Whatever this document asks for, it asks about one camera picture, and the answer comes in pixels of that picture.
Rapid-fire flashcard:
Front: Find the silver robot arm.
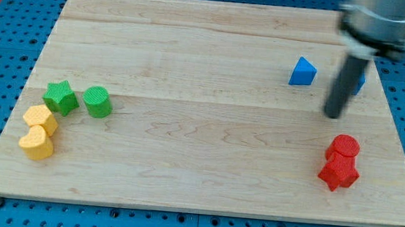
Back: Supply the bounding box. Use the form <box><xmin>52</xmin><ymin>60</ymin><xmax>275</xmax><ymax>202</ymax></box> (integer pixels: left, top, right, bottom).
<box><xmin>338</xmin><ymin>0</ymin><xmax>405</xmax><ymax>62</ymax></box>

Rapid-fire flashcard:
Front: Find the wooden board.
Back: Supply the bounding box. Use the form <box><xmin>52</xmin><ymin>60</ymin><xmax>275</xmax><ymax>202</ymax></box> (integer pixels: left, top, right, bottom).
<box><xmin>0</xmin><ymin>0</ymin><xmax>405</xmax><ymax>227</ymax></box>

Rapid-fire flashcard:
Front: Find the green cylinder block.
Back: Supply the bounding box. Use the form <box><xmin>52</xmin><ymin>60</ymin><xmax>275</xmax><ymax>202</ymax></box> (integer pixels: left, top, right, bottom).
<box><xmin>83</xmin><ymin>86</ymin><xmax>113</xmax><ymax>119</ymax></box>

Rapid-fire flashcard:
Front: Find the blue triangle block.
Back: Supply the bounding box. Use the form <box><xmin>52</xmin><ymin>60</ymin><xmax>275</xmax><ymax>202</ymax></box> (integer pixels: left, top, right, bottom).
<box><xmin>288</xmin><ymin>57</ymin><xmax>317</xmax><ymax>86</ymax></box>

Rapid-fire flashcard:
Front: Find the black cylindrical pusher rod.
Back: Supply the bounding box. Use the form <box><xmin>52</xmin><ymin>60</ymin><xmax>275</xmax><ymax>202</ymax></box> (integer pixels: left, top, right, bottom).
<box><xmin>323</xmin><ymin>54</ymin><xmax>369</xmax><ymax>119</ymax></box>

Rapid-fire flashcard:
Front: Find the green star block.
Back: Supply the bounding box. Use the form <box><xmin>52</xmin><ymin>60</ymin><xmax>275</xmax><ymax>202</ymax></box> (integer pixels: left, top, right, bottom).
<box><xmin>42</xmin><ymin>80</ymin><xmax>79</xmax><ymax>116</ymax></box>

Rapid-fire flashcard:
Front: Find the red star block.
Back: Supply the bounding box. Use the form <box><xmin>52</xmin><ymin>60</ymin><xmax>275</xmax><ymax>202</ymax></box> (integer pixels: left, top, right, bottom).
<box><xmin>318</xmin><ymin>152</ymin><xmax>360</xmax><ymax>192</ymax></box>

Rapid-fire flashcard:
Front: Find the red cylinder block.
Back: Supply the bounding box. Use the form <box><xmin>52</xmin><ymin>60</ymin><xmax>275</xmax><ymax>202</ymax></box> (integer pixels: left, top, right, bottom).
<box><xmin>324</xmin><ymin>134</ymin><xmax>360</xmax><ymax>160</ymax></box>

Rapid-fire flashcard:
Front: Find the blue cube block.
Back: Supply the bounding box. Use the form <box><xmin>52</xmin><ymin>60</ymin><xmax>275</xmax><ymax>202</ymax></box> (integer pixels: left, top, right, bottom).
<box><xmin>352</xmin><ymin>73</ymin><xmax>365</xmax><ymax>95</ymax></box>

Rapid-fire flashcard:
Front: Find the yellow pentagon block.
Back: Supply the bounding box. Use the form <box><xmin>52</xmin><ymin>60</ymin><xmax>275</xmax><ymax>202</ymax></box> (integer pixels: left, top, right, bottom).
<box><xmin>23</xmin><ymin>105</ymin><xmax>59</xmax><ymax>136</ymax></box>

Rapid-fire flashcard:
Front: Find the yellow heart block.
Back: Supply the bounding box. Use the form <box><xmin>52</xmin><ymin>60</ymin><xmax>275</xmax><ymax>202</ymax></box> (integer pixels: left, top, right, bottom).
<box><xmin>18</xmin><ymin>125</ymin><xmax>54</xmax><ymax>160</ymax></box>

